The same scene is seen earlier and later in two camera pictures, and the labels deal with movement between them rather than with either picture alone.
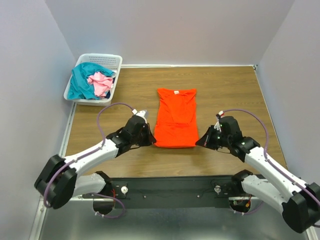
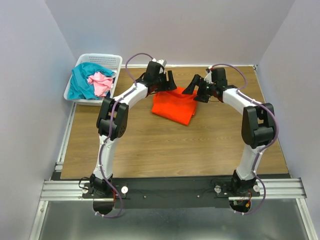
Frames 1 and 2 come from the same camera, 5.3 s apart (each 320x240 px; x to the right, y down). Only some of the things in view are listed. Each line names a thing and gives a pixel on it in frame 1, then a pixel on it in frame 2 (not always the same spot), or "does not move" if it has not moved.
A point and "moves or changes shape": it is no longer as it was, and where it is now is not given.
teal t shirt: [79, 88] does not move
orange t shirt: [176, 121] moves or changes shape
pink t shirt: [101, 83] does not move
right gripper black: [206, 140] → [196, 81]
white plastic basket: [111, 61] does not move
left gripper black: [150, 139] → [169, 85]
